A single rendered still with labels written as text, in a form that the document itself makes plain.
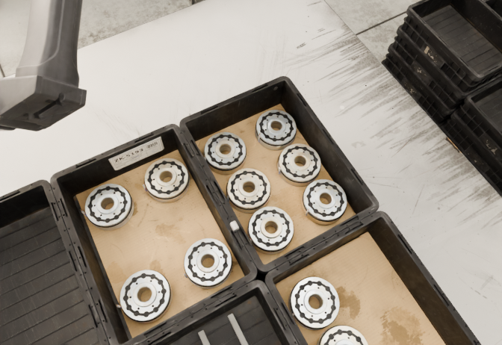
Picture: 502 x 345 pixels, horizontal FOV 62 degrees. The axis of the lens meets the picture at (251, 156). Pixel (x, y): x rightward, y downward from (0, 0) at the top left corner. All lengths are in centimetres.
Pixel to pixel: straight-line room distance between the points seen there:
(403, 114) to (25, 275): 109
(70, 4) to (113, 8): 200
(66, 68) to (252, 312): 61
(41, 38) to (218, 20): 96
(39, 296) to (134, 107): 58
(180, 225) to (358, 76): 76
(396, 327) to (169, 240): 52
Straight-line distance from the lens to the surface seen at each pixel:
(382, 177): 124
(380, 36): 255
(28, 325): 103
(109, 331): 87
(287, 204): 100
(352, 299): 98
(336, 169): 101
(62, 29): 61
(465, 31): 201
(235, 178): 99
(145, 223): 100
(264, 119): 107
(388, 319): 100
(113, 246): 100
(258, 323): 94
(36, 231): 107
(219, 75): 135
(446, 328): 99
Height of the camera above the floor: 176
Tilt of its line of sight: 63 degrees down
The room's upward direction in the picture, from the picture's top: 5 degrees clockwise
